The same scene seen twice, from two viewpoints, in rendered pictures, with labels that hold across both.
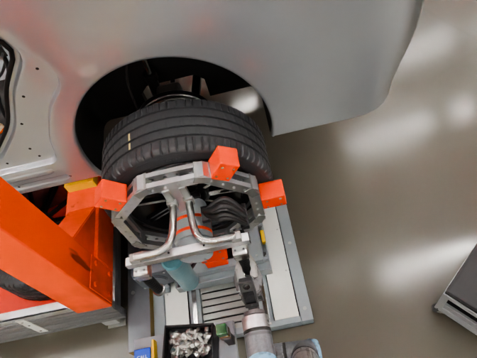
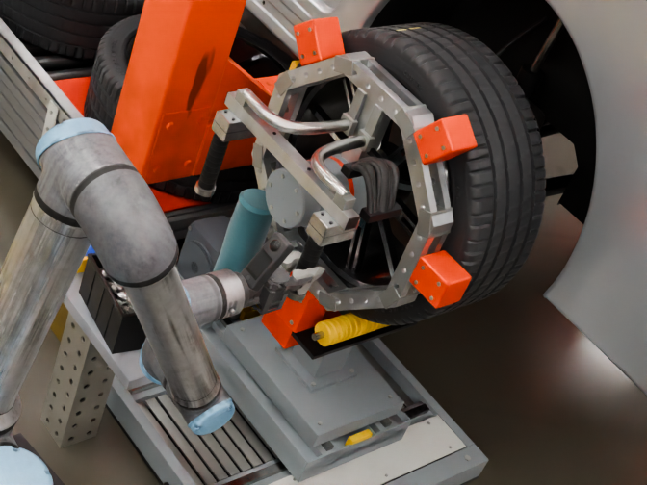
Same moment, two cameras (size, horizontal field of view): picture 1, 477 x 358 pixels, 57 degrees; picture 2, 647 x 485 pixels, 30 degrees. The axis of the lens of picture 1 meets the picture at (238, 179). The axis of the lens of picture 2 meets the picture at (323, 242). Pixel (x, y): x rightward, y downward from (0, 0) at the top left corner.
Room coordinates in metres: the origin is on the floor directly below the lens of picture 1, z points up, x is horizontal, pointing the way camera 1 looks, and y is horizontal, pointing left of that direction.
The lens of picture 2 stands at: (-1.02, -0.92, 2.28)
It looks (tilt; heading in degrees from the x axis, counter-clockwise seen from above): 36 degrees down; 31
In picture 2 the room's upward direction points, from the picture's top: 23 degrees clockwise
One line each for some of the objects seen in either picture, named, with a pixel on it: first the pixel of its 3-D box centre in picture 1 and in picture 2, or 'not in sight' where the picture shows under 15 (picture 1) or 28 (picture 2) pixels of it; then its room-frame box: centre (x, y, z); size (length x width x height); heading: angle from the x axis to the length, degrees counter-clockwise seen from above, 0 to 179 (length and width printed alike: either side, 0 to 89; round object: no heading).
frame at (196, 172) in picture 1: (191, 213); (346, 185); (0.87, 0.21, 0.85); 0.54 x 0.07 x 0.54; 83
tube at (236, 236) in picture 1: (209, 214); (359, 155); (0.74, 0.13, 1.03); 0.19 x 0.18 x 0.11; 173
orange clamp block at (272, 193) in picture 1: (272, 194); (439, 279); (0.84, -0.10, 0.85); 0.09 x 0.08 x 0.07; 83
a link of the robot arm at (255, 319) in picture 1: (256, 322); (224, 294); (0.42, 0.09, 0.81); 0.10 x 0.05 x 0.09; 83
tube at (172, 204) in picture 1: (150, 226); (301, 97); (0.77, 0.32, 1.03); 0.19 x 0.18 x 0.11; 173
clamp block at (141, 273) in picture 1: (142, 266); (237, 122); (0.69, 0.41, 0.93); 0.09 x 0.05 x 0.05; 173
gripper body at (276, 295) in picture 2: (252, 299); (256, 287); (0.50, 0.09, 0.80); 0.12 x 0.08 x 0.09; 173
